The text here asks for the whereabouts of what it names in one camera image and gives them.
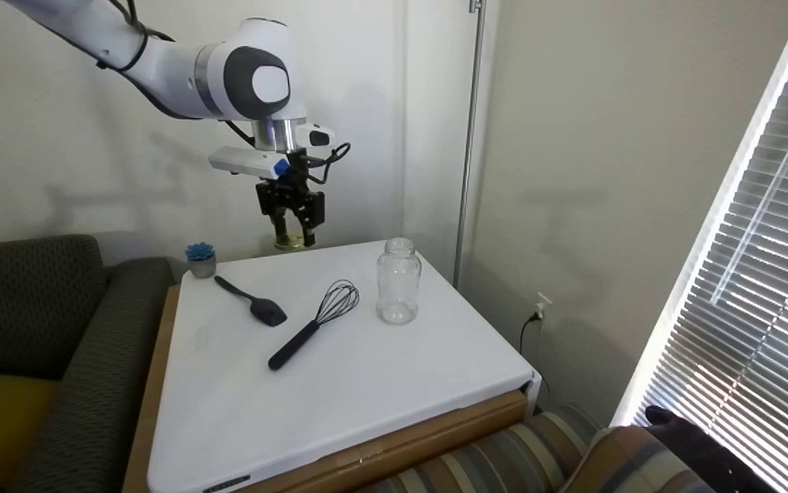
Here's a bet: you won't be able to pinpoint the clear glass jar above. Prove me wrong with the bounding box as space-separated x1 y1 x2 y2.
376 236 424 327

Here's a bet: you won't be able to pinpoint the blue succulent in pot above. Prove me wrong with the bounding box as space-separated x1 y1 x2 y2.
183 237 222 281

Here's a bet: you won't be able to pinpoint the wooden table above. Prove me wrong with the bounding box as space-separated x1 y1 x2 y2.
122 281 532 493

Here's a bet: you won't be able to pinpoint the white plastic board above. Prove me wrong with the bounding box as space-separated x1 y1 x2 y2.
146 237 546 493

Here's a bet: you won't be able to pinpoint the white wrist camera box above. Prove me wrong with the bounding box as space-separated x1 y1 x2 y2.
209 143 293 181

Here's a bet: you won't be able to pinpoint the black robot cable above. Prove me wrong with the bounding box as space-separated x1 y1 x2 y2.
304 140 356 186

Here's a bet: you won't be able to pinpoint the black plastic spoon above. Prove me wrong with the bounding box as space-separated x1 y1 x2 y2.
213 273 291 327

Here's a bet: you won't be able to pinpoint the grey fabric armchair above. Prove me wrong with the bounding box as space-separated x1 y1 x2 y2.
0 233 181 493

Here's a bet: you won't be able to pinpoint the white wall outlet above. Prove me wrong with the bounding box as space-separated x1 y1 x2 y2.
532 290 557 323

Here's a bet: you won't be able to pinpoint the black power cord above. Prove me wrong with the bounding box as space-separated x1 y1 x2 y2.
514 310 547 362

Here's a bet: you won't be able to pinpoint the white vertical wall pipe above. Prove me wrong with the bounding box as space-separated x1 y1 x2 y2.
451 0 491 290

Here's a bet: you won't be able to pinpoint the striped sofa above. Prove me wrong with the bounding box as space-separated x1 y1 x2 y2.
356 405 718 493

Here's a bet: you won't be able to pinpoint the black wire whisk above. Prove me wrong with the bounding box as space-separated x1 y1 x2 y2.
265 279 363 373

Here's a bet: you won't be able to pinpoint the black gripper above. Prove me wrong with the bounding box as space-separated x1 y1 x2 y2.
254 147 328 252

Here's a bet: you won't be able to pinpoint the white window blinds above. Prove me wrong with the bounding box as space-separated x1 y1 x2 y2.
612 0 788 493

